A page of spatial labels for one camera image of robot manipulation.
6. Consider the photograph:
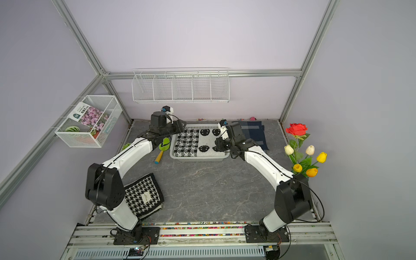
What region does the smiley houndstooth white scarf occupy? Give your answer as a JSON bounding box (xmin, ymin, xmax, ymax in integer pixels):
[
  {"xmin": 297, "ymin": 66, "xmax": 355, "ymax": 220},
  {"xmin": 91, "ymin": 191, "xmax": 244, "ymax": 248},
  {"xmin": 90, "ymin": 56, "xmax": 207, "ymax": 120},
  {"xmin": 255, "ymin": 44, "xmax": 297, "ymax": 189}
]
[{"xmin": 173, "ymin": 127, "xmax": 227, "ymax": 158}]

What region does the black white houndstooth scarf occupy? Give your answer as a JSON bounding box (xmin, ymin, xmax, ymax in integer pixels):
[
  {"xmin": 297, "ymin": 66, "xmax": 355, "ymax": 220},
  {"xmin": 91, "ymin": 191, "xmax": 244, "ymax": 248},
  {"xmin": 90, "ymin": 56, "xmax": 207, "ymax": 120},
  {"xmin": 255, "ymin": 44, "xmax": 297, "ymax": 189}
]
[{"xmin": 124, "ymin": 173, "xmax": 164, "ymax": 220}]

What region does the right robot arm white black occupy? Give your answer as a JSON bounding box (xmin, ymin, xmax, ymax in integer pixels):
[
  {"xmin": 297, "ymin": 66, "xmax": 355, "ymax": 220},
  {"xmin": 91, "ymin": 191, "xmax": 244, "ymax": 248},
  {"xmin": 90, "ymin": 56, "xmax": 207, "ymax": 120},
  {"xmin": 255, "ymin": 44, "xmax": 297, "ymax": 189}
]
[{"xmin": 215, "ymin": 120, "xmax": 313, "ymax": 233}]

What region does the white plastic basket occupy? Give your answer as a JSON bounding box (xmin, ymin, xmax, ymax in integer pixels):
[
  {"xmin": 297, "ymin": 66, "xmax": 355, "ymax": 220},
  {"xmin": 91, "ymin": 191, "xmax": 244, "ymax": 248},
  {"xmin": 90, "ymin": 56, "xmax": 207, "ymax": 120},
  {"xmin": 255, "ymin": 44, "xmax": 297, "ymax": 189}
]
[{"xmin": 170, "ymin": 123, "xmax": 229, "ymax": 161}]

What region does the navy striped folded scarf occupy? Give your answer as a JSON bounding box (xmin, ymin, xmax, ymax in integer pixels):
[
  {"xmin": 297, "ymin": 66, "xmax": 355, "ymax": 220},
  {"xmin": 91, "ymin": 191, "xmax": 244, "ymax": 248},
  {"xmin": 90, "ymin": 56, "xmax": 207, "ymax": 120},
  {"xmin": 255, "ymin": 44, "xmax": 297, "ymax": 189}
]
[{"xmin": 239, "ymin": 121, "xmax": 268, "ymax": 151}]

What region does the green toy shovel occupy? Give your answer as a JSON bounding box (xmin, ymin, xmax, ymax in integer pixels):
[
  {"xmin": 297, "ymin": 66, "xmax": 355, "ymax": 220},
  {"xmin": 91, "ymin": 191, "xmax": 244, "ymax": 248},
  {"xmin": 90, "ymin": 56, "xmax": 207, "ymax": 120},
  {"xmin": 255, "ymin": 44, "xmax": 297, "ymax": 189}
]
[{"xmin": 154, "ymin": 138, "xmax": 171, "ymax": 164}]

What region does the small potted green plant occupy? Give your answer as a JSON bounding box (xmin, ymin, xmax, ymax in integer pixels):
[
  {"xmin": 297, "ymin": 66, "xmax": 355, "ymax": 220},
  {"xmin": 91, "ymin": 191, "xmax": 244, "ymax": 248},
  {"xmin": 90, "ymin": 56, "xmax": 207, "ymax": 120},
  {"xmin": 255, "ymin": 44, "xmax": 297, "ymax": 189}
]
[{"xmin": 121, "ymin": 143, "xmax": 131, "ymax": 151}]

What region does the flower seed packet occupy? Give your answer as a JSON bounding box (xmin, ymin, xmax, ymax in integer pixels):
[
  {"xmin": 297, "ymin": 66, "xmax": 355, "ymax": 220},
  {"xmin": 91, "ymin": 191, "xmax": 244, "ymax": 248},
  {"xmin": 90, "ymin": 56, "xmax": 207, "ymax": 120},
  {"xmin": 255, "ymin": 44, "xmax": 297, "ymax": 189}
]
[{"xmin": 68, "ymin": 102, "xmax": 109, "ymax": 132}]

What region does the artificial flower bouquet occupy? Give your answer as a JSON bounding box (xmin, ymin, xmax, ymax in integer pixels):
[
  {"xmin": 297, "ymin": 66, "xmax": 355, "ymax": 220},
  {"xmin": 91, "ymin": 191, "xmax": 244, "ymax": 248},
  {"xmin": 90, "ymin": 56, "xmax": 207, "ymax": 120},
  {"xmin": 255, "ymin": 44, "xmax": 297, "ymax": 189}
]
[{"xmin": 284, "ymin": 123, "xmax": 328, "ymax": 178}]

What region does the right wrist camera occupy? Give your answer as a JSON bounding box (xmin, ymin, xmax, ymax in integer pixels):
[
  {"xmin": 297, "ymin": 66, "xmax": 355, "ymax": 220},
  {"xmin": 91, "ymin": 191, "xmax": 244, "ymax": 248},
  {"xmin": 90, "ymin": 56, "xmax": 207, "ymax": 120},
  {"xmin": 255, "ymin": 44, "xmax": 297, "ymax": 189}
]
[{"xmin": 218, "ymin": 119, "xmax": 228, "ymax": 140}]

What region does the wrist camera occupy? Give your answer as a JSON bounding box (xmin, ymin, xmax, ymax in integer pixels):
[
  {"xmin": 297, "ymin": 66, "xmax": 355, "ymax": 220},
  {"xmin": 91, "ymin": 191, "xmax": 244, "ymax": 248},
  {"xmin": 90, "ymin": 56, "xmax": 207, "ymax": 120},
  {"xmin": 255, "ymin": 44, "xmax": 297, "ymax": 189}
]
[
  {"xmin": 161, "ymin": 106, "xmax": 174, "ymax": 123},
  {"xmin": 218, "ymin": 119, "xmax": 228, "ymax": 140}
]

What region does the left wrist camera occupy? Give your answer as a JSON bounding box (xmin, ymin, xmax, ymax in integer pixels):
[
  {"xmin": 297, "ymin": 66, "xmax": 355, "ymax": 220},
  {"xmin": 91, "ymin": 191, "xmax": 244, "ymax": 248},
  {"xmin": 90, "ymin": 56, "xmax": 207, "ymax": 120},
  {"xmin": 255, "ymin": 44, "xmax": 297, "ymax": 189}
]
[{"xmin": 161, "ymin": 106, "xmax": 174, "ymax": 123}]

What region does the white wire wall shelf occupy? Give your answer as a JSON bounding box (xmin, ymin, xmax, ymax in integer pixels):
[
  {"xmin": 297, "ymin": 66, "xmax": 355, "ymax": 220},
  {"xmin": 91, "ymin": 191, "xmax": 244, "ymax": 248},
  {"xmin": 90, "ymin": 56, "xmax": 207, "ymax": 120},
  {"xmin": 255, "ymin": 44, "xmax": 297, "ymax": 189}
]
[{"xmin": 132, "ymin": 67, "xmax": 230, "ymax": 103}]

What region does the white mesh wall basket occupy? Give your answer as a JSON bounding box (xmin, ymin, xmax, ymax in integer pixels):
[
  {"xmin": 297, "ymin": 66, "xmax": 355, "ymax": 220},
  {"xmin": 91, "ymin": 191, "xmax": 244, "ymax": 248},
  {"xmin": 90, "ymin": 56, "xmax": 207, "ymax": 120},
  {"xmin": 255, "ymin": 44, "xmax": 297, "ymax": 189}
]
[{"xmin": 55, "ymin": 95, "xmax": 122, "ymax": 148}]

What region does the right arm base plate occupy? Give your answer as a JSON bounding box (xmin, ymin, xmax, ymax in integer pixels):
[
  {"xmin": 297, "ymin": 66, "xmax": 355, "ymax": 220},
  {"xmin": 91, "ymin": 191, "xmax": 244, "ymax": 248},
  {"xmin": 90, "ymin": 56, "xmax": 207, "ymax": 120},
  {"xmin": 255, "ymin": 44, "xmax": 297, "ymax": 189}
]
[{"xmin": 244, "ymin": 224, "xmax": 290, "ymax": 244}]

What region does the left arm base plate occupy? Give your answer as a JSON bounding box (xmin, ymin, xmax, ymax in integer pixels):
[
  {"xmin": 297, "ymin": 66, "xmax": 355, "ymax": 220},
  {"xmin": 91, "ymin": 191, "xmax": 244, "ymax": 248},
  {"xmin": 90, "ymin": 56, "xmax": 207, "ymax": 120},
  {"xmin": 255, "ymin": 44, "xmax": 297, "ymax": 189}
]
[{"xmin": 110, "ymin": 226, "xmax": 160, "ymax": 245}]

